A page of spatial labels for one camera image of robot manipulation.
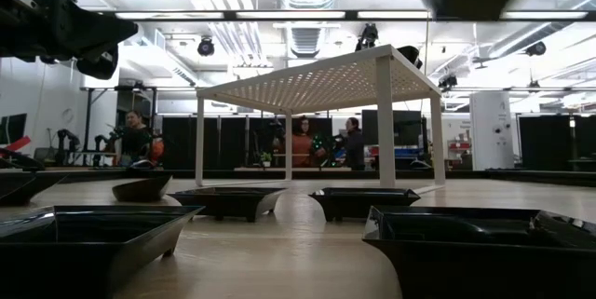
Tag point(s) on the black room partition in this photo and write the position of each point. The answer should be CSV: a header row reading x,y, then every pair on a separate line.
x,y
233,143
545,143

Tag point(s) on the black teardrop mini plate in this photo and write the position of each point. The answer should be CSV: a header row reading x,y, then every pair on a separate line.
x,y
23,189
142,191

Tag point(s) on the white perforated metal shelf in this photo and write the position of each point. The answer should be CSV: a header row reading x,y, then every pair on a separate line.
x,y
385,126

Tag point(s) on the red flat object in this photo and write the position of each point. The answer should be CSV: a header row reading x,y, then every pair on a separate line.
x,y
14,144

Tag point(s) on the black computer monitor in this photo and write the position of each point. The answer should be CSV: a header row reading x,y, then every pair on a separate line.
x,y
13,129

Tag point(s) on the shelf with red bins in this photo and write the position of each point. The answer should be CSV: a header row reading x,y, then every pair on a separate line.
x,y
458,147

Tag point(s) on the black aluminium table frame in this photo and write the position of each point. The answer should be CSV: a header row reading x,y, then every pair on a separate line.
x,y
535,177

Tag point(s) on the white round column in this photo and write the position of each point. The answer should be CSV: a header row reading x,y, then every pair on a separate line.
x,y
491,126

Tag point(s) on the black ceiling spotlight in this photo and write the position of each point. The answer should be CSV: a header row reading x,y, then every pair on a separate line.
x,y
448,81
369,36
206,47
536,49

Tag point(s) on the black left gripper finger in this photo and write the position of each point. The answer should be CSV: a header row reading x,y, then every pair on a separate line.
x,y
93,26

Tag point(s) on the round wall clock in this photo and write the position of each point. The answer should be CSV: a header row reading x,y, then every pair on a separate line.
x,y
68,115

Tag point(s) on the small green potted plant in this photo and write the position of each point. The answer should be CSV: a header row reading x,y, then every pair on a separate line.
x,y
266,159

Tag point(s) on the background black robot arm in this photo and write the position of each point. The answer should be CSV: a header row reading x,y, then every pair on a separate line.
x,y
62,145

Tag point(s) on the person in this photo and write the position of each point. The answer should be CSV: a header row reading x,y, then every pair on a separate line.
x,y
303,145
135,140
354,147

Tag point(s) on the black overhead light bar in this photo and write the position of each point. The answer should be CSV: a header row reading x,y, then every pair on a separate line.
x,y
229,15

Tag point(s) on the background robot with green lights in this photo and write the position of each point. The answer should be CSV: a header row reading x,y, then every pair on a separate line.
x,y
331,150

